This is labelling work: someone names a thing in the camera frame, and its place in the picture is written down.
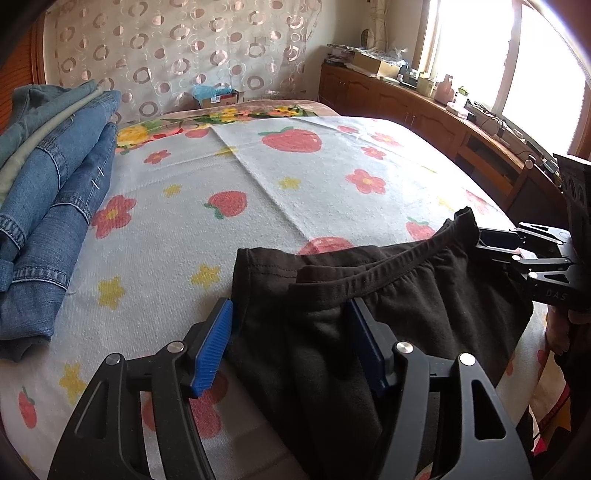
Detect white strawberry flower blanket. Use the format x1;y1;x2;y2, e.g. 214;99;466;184
0;115;570;480

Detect yellow flower bed cover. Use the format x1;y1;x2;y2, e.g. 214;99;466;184
113;99;341;155

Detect wooden ribbed headboard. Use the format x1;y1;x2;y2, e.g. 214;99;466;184
29;21;47;87

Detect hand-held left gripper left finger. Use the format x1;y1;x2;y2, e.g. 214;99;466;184
46;298;234;480

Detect beige window curtain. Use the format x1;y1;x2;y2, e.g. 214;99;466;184
368;0;394;52

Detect light blue jeans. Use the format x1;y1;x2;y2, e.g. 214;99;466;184
0;79;101;153

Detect small cardboard box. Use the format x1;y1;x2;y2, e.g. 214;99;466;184
200;90;246;110

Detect cardboard box with blue bag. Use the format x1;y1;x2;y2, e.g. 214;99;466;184
191;84;234;105

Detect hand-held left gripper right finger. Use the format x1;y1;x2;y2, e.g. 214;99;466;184
348;297;533;480

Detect circle patterned curtain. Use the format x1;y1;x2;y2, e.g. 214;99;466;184
44;0;325;126

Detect wooden sideboard cabinet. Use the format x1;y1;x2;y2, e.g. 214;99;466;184
318;62;570;217

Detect bright window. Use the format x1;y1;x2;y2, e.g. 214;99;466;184
413;0;591;158

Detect medium blue jeans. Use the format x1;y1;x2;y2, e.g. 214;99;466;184
0;90;123;259

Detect large cardboard box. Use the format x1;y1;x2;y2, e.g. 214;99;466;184
352;50;402;77

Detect wooden chair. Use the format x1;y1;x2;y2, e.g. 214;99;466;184
455;131;556;209

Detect black pants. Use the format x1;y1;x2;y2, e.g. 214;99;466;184
225;208;535;480

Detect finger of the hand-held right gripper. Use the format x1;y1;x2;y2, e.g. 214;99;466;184
475;246;576;298
478;222;572;252

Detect person's right hand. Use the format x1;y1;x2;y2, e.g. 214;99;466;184
546;309;591;358

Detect dark blue jeans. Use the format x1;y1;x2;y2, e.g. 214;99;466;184
0;122;119;343

